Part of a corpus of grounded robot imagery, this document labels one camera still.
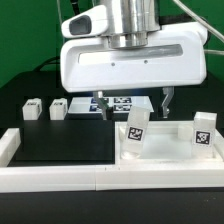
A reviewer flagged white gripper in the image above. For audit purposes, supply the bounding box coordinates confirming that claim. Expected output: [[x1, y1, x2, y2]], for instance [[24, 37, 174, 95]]
[[60, 22, 208, 120]]

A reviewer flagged white square tabletop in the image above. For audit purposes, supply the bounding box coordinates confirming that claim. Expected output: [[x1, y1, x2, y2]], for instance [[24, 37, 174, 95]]
[[115, 121, 224, 164]]

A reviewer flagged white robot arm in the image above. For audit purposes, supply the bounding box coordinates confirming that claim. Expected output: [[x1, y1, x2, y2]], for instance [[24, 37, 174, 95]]
[[60, 0, 208, 116]]

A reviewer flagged white U-shaped obstacle fence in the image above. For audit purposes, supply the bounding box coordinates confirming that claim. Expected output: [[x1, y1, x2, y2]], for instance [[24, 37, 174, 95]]
[[0, 128, 224, 193]]

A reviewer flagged white marker base plate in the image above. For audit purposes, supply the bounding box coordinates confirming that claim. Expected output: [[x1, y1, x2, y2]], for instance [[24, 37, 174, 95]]
[[68, 96, 154, 114]]

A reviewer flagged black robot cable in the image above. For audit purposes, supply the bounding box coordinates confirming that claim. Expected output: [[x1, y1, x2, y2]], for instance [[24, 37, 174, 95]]
[[33, 0, 84, 72]]

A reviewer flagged white hanging cable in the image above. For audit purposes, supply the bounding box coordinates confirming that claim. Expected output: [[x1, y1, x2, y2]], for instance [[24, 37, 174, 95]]
[[57, 0, 66, 41]]

